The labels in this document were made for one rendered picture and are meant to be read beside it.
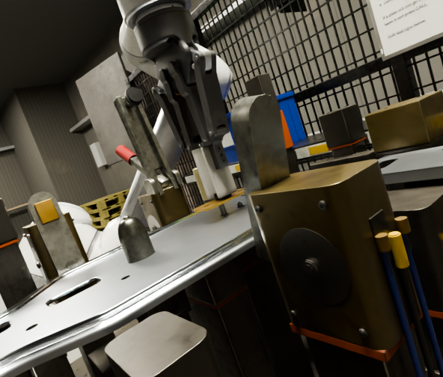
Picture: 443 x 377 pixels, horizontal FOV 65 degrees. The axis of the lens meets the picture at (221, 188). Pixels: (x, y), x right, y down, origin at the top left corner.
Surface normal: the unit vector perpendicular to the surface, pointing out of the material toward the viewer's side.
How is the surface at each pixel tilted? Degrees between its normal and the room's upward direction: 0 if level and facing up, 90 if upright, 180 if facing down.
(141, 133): 81
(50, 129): 90
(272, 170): 102
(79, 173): 90
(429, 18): 90
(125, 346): 0
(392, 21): 90
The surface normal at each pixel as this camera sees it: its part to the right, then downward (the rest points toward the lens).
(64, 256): 0.49, -0.29
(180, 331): -0.33, -0.94
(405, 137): -0.75, 0.33
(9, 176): 0.66, -0.14
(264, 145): 0.63, 0.11
